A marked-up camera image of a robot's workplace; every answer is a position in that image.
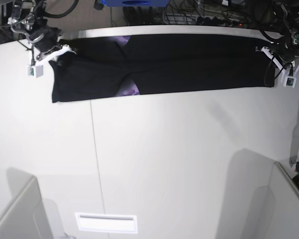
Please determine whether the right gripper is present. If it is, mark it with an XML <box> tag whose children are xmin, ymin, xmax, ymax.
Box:
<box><xmin>27</xmin><ymin>26</ymin><xmax>77</xmax><ymax>55</ymax></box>

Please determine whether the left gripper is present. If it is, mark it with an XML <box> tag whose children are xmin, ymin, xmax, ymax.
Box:
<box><xmin>271</xmin><ymin>44</ymin><xmax>298</xmax><ymax>65</ymax></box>

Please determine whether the black T-shirt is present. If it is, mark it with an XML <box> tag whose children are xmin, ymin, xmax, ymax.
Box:
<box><xmin>50</xmin><ymin>34</ymin><xmax>275</xmax><ymax>103</ymax></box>

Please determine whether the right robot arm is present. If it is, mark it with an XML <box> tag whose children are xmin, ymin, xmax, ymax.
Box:
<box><xmin>7</xmin><ymin>0</ymin><xmax>78</xmax><ymax>59</ymax></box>

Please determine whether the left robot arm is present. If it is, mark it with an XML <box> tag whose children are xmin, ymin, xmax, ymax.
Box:
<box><xmin>256</xmin><ymin>0</ymin><xmax>299</xmax><ymax>65</ymax></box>

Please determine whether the blue box with oval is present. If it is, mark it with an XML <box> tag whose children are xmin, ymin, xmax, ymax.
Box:
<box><xmin>101</xmin><ymin>0</ymin><xmax>170</xmax><ymax>7</ymax></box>

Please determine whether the black power strip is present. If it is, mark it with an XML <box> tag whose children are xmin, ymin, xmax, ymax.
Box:
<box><xmin>196</xmin><ymin>16</ymin><xmax>243</xmax><ymax>27</ymax></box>

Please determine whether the white divider panel right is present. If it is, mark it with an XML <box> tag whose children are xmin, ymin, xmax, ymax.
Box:
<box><xmin>265</xmin><ymin>162</ymin><xmax>299</xmax><ymax>239</ymax></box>

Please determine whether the white divider panel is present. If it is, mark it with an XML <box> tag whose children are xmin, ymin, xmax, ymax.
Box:
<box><xmin>0</xmin><ymin>176</ymin><xmax>54</xmax><ymax>239</ymax></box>
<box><xmin>265</xmin><ymin>162</ymin><xmax>299</xmax><ymax>239</ymax></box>

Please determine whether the white label plate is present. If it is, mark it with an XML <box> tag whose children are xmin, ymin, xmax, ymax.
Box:
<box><xmin>75</xmin><ymin>213</ymin><xmax>138</xmax><ymax>234</ymax></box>

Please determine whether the white divider panel left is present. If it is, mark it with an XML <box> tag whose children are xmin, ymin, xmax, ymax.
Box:
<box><xmin>0</xmin><ymin>176</ymin><xmax>54</xmax><ymax>239</ymax></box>

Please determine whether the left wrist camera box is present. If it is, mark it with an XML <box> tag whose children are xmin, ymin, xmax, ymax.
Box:
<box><xmin>281</xmin><ymin>75</ymin><xmax>297</xmax><ymax>88</ymax></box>

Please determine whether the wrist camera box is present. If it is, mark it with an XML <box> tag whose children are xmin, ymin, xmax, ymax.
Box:
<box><xmin>281</xmin><ymin>75</ymin><xmax>297</xmax><ymax>88</ymax></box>
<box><xmin>27</xmin><ymin>65</ymin><xmax>43</xmax><ymax>78</ymax></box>

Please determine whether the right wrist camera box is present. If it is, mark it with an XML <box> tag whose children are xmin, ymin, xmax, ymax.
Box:
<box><xmin>27</xmin><ymin>65</ymin><xmax>43</xmax><ymax>78</ymax></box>

